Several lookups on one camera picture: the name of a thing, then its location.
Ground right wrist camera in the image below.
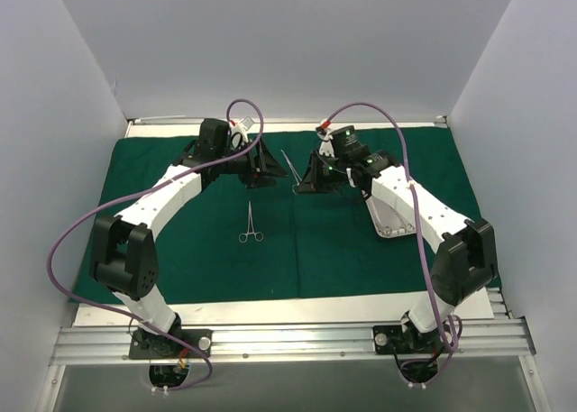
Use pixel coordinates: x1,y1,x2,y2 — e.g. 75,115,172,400
317,125,370,161

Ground rear aluminium rail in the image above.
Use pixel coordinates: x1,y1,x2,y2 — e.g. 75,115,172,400
129,115,186,125

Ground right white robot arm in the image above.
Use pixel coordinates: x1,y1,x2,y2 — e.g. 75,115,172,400
295,148,498,352

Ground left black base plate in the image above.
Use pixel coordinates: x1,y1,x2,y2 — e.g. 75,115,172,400
128,328,213,360

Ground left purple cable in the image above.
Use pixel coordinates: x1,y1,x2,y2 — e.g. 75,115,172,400
47,98,265,389

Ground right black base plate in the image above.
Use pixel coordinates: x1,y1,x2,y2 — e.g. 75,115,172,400
372,323,449,354

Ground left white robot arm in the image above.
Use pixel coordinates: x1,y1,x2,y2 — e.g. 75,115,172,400
89,117,287,357

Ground steel hemostat forceps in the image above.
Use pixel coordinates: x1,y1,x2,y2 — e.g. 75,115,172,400
238,201,264,243
281,150,302,194

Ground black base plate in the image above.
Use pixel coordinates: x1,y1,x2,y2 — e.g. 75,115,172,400
372,323,449,354
128,328,213,360

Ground steel instrument tray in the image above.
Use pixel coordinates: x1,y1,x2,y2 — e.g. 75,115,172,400
365,196,416,239

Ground front aluminium rail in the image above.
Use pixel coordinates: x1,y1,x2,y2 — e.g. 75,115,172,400
50,319,536,366

